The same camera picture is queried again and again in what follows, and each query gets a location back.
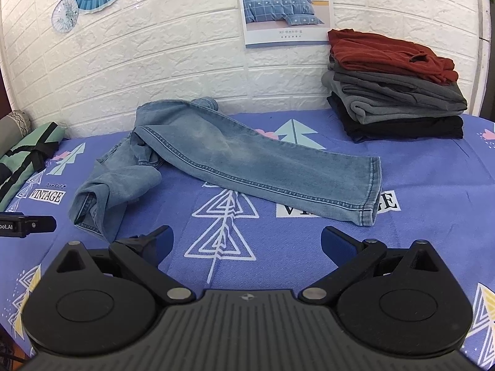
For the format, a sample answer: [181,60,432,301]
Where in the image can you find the light blue denim jeans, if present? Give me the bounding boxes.
[69,98,382,242]

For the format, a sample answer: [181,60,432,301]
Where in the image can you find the green pillow with black ribbon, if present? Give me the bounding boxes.
[1,122,66,212]

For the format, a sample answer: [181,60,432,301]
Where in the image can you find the purple patterned bed sheet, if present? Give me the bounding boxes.
[1,110,494,369]

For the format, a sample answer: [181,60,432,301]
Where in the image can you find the grey bolster pillow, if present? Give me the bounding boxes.
[0,110,32,157]

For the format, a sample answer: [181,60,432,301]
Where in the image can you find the grey folded garment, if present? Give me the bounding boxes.
[321,61,467,125]

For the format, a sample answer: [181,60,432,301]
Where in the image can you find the black folded garment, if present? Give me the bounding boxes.
[327,93,464,143]

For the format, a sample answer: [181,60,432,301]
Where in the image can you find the red folded garment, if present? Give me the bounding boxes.
[328,28,458,85]

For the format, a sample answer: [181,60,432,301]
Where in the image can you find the small pale umbrella decoration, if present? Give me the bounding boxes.
[51,0,79,34]

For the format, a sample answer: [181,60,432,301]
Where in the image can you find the bedding advertisement poster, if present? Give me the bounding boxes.
[239,0,334,48]

